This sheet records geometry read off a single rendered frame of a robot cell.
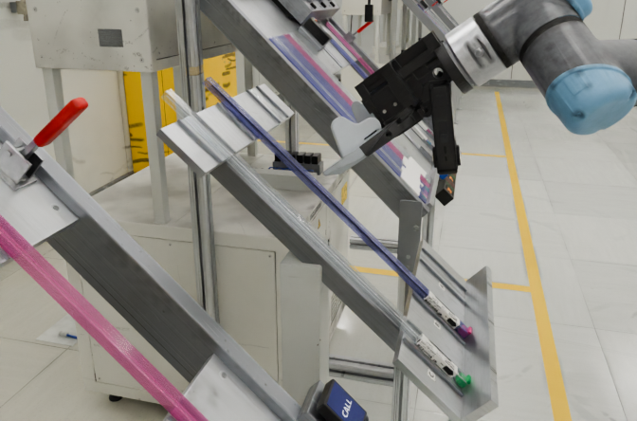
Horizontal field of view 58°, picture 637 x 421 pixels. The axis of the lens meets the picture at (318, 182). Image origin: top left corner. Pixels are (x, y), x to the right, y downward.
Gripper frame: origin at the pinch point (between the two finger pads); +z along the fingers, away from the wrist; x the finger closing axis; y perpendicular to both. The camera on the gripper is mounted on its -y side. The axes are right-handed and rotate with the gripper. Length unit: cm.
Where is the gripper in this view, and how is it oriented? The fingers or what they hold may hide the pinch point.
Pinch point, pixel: (338, 163)
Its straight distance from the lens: 77.8
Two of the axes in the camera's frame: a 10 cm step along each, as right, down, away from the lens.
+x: -2.5, 3.0, -9.2
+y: -5.8, -8.1, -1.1
